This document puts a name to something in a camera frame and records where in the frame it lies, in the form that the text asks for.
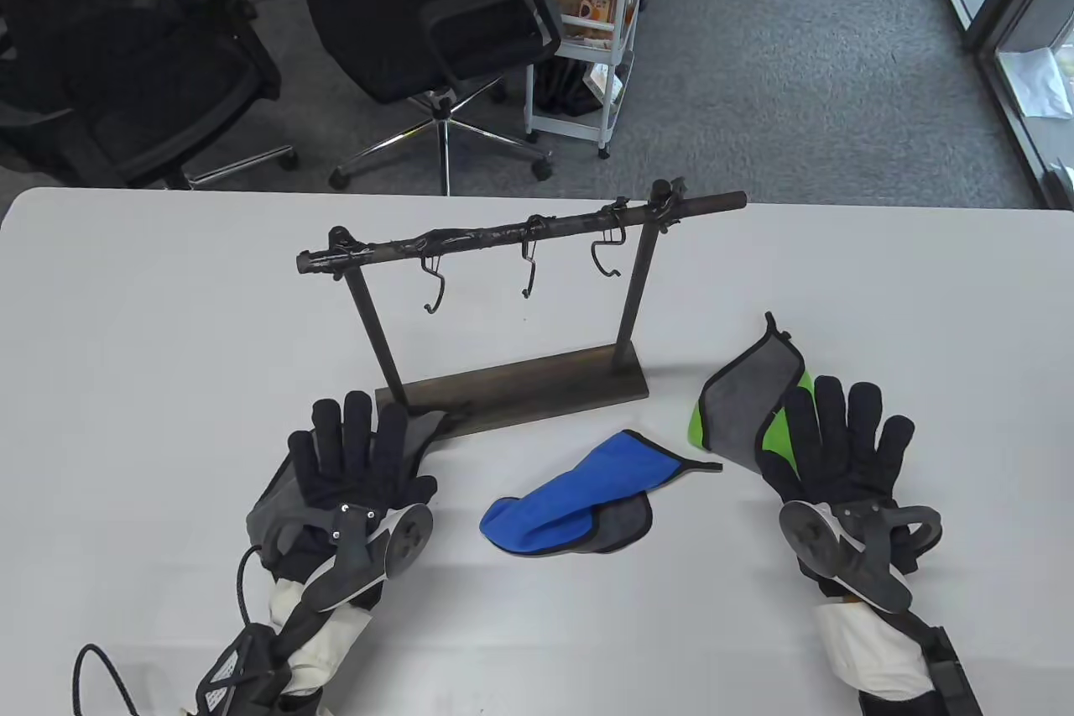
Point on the white paper sheet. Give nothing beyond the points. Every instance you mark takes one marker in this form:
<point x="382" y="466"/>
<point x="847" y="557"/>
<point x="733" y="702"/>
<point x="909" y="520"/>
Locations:
<point x="1036" y="82"/>

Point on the dark wooden hanging rack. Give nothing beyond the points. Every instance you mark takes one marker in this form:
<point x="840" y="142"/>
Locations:
<point x="520" y="393"/>

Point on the black metal s-hook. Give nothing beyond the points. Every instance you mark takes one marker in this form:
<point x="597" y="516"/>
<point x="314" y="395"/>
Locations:
<point x="440" y="288"/>
<point x="530" y="271"/>
<point x="595" y="254"/>

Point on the black mesh office chair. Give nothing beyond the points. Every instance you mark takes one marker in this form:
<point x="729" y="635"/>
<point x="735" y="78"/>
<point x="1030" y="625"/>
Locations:
<point x="126" y="78"/>
<point x="377" y="19"/>

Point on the black forearm sensor box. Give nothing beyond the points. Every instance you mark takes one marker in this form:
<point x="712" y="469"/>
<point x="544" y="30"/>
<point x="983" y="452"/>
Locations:
<point x="952" y="674"/>
<point x="235" y="674"/>

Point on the white rolling cart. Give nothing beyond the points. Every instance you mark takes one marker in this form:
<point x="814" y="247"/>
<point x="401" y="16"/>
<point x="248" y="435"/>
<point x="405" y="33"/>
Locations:
<point x="562" y="127"/>

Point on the person's left hand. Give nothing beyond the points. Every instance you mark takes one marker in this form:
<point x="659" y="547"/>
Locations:
<point x="352" y="456"/>

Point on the grey VR controller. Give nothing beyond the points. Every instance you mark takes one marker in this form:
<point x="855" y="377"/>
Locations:
<point x="352" y="556"/>
<point x="873" y="573"/>

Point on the green grey hand towel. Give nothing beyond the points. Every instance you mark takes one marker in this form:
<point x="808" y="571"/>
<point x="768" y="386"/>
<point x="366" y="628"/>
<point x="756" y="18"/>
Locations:
<point x="738" y="405"/>
<point x="277" y="510"/>

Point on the blue grey hand towel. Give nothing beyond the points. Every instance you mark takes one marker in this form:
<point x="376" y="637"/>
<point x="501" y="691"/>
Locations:
<point x="579" y="498"/>

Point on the person's right hand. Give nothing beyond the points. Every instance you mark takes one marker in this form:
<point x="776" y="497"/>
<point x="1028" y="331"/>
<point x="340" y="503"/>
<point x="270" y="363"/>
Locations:
<point x="839" y="447"/>

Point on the black bag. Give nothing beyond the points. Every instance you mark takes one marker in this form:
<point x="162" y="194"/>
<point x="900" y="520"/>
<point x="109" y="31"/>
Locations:
<point x="562" y="86"/>

